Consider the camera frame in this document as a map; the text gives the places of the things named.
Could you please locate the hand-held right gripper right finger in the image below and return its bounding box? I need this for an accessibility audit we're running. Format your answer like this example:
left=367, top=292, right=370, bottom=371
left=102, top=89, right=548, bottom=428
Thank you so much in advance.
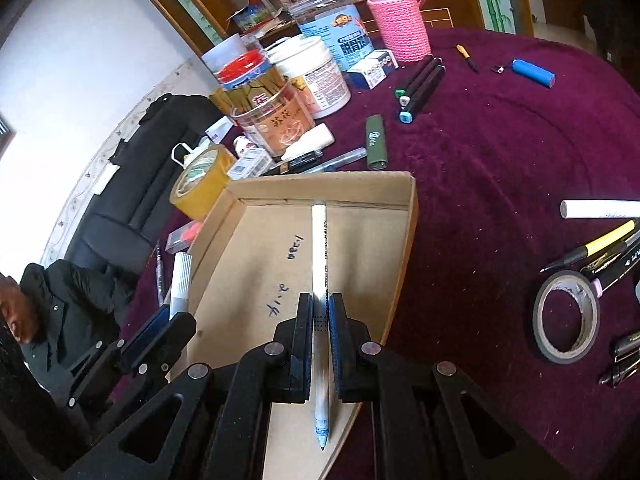
left=327, top=291, right=571, bottom=480

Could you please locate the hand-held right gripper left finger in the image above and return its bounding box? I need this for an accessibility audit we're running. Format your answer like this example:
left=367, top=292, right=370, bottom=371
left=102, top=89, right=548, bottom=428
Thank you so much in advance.
left=65, top=292, right=316, bottom=480

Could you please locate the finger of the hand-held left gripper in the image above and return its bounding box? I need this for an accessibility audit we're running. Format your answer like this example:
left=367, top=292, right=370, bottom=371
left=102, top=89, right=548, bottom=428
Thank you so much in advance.
left=107, top=311, right=197, bottom=407
left=65, top=305, right=173, bottom=402

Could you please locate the white marker grey cap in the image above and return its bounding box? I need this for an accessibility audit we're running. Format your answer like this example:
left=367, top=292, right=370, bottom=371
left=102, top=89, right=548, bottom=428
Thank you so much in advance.
left=169, top=251, right=193, bottom=318

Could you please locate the shallow cardboard box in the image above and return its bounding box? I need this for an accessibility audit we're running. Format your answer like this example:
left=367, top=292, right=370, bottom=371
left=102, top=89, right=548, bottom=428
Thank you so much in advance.
left=187, top=170, right=418, bottom=480

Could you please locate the thin white pen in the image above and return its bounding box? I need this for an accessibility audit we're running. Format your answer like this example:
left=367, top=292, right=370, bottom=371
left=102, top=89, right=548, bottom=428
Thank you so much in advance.
left=311, top=201, right=331, bottom=453

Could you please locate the long black marker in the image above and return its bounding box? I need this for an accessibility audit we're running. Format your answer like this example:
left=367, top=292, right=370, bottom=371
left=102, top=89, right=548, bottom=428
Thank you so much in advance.
left=262, top=151, right=322, bottom=176

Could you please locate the black tape roll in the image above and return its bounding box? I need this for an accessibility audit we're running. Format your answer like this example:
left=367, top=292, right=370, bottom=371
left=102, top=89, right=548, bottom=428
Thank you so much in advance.
left=532, top=270, right=601, bottom=365

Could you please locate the clear black click pen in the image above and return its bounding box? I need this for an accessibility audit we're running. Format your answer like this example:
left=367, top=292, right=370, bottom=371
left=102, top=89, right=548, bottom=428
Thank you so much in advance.
left=599, top=355, right=640, bottom=388

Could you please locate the blue pen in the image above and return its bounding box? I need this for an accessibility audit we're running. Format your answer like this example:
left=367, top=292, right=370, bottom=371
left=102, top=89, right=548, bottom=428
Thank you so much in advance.
left=154, top=242, right=166, bottom=308

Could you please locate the clear package orange item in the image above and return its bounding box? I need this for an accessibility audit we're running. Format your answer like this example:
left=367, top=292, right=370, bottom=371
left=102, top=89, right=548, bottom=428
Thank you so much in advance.
left=167, top=220, right=203, bottom=253

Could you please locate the yellow packing tape roll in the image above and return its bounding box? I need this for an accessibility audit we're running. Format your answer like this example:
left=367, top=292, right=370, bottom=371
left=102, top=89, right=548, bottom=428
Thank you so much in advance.
left=169, top=144, right=238, bottom=221

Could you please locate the black sofa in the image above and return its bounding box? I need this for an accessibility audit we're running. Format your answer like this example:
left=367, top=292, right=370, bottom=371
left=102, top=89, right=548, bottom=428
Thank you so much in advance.
left=65, top=94, right=236, bottom=281

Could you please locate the white paper sheet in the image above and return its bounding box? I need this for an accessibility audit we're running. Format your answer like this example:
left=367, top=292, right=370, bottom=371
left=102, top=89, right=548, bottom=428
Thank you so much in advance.
left=92, top=165, right=116, bottom=196

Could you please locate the white paper bag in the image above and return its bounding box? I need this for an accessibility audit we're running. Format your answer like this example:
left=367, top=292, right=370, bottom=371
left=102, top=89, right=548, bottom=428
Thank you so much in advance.
left=171, top=141, right=211, bottom=167

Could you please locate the clear plastic pen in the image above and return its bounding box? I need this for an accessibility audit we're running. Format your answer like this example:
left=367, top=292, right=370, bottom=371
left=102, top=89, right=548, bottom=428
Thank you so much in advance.
left=305, top=147, right=368, bottom=176

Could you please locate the white tube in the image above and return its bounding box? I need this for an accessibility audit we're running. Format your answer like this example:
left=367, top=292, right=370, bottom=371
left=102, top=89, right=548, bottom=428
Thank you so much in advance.
left=282, top=124, right=335, bottom=161

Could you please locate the small white bottle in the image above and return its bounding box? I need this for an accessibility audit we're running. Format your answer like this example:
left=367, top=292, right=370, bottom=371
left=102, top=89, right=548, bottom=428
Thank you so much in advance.
left=234, top=135, right=263, bottom=161

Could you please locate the white pouch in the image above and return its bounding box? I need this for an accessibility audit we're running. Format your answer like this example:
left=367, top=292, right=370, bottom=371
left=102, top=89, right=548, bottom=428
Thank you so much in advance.
left=205, top=117, right=232, bottom=143

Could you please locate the dark green lighter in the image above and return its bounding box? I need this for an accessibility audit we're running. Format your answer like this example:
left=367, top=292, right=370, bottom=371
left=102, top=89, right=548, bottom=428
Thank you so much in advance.
left=365, top=114, right=390, bottom=171

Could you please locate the red lid jar orange label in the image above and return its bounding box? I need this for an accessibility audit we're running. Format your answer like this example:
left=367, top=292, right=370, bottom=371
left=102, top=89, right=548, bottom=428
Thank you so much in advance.
left=216, top=50, right=317, bottom=158

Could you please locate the white plastic jar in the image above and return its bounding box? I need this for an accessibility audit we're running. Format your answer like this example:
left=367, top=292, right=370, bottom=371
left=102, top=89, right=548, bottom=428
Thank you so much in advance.
left=267, top=36, right=352, bottom=121

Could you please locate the small blue white box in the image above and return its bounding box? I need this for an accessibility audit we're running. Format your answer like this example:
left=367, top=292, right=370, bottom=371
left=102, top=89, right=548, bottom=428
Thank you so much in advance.
left=346, top=49, right=399, bottom=90

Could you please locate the long yellow black pen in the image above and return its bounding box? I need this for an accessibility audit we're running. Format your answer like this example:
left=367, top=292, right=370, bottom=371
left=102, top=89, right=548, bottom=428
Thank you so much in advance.
left=540, top=219, right=637, bottom=273

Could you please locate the black marker white cap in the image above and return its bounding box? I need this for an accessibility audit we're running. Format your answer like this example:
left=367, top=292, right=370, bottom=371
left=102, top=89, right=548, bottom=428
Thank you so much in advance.
left=399, top=57, right=443, bottom=108

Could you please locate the black marker green cap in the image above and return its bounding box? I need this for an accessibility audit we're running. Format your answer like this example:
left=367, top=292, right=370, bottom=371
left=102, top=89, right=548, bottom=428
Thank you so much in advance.
left=395, top=54, right=436, bottom=100

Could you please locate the black marker pink tip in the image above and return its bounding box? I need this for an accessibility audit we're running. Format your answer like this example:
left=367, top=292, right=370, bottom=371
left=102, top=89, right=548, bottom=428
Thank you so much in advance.
left=591, top=247, right=640, bottom=301

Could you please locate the thick white marker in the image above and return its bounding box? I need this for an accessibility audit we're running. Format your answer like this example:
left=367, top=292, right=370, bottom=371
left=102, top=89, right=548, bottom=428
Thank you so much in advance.
left=560, top=200, right=640, bottom=220

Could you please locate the black marker white print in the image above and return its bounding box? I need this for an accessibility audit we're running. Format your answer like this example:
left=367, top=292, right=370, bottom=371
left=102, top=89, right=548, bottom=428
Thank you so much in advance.
left=580, top=230, right=640, bottom=278

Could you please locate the blue label clear jar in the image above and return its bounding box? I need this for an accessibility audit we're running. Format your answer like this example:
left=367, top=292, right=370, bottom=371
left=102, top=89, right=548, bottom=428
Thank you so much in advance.
left=287, top=0, right=376, bottom=73

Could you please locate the short yellow black pen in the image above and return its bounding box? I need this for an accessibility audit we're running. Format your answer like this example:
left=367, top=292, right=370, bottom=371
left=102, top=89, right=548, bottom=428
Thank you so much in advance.
left=456, top=44, right=478, bottom=73

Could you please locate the colourful printed box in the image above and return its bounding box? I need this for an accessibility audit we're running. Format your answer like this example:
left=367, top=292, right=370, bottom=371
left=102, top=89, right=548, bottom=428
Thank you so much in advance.
left=231, top=2, right=283, bottom=33

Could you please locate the pink knitted sleeve bottle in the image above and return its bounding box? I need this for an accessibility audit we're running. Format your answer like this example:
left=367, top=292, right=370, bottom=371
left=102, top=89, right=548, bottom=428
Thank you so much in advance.
left=364, top=0, right=432, bottom=63

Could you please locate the blue lighter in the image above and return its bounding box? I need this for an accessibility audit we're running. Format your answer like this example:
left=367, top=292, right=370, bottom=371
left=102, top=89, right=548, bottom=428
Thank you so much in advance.
left=511, top=59, right=557, bottom=89

